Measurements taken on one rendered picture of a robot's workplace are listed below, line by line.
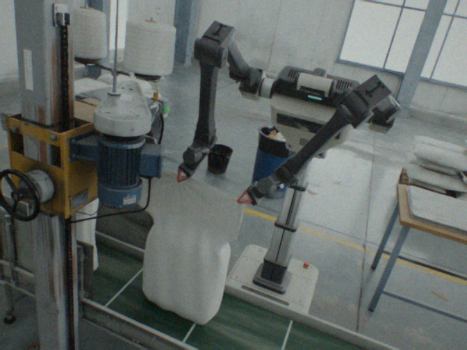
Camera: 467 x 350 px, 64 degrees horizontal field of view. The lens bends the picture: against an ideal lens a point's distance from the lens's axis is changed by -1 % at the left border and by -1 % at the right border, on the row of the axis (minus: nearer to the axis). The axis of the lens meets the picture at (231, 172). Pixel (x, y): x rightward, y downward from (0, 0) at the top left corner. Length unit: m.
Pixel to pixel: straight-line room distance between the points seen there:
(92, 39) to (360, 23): 8.22
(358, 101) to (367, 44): 8.14
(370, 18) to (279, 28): 2.04
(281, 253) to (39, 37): 1.65
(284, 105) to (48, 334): 1.42
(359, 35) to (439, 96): 2.20
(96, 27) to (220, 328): 1.40
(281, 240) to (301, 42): 7.63
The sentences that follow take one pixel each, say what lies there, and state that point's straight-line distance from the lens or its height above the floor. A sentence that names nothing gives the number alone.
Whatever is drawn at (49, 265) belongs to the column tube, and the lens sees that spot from 1.62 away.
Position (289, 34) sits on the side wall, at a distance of 9.55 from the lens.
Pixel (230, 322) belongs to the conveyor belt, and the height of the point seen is 0.38.
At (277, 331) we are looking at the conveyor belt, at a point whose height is 0.38.
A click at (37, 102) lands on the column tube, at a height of 1.42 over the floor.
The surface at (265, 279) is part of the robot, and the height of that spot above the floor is 0.30.
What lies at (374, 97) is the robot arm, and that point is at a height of 1.60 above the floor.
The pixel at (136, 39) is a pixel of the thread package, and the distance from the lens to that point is 1.29.
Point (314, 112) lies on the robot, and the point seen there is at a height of 1.40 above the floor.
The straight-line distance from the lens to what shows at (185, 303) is 1.87.
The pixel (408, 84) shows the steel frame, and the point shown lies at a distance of 8.98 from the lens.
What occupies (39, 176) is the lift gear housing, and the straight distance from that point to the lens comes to 1.37.
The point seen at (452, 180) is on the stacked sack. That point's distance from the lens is 4.81.
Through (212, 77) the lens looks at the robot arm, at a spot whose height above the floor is 1.54.
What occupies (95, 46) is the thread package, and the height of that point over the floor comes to 1.57.
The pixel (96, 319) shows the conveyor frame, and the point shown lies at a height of 0.32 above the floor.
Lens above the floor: 1.80
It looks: 25 degrees down
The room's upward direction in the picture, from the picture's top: 10 degrees clockwise
